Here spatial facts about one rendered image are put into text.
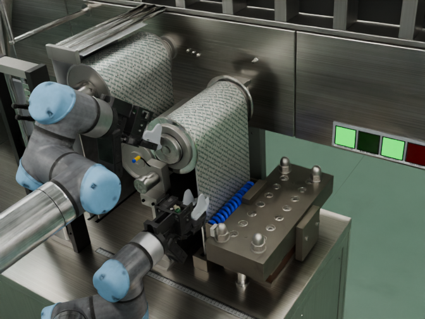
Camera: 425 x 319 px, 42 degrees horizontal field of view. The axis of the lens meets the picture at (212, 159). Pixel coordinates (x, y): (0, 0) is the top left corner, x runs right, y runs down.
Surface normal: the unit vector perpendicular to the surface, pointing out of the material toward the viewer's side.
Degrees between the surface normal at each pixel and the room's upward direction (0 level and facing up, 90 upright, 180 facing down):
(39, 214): 48
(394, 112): 90
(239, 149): 90
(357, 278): 0
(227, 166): 90
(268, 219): 0
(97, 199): 90
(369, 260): 0
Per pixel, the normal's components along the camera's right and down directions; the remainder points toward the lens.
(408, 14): -0.55, 0.48
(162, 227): 0.83, 0.25
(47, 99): -0.47, -0.16
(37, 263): -0.07, -0.84
